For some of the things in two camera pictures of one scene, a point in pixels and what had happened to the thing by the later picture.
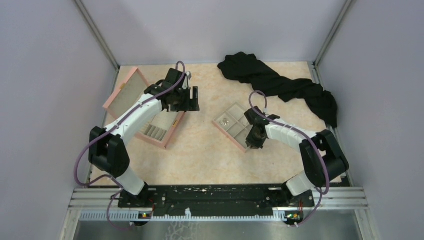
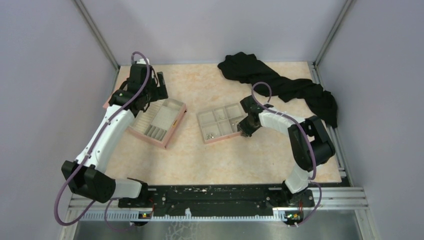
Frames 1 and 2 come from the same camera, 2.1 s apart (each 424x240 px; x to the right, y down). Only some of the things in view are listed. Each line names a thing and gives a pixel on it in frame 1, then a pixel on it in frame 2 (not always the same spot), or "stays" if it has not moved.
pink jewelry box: x=159 y=128 stays
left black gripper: x=191 y=104 to x=160 y=92
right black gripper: x=255 y=144 to x=242 y=126
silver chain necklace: x=224 y=122 to x=210 y=136
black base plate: x=216 y=201 stays
